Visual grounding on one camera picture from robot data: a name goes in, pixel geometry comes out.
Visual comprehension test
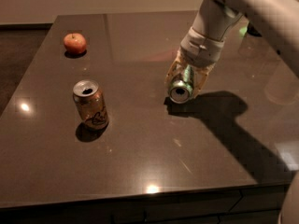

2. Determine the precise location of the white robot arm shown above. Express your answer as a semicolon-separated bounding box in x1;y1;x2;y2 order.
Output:
165;0;299;99

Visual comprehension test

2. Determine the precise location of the red apple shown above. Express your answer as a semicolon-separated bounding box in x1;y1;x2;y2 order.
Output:
64;33;87;55

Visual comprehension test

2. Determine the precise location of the green soda can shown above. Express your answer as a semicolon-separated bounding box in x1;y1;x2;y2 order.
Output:
168;65;194;104

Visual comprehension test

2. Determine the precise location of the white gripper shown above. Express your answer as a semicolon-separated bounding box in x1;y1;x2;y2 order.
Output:
164;28;224;98

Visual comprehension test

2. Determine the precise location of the orange soda can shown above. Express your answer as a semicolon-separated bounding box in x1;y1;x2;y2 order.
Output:
73;79;108;131

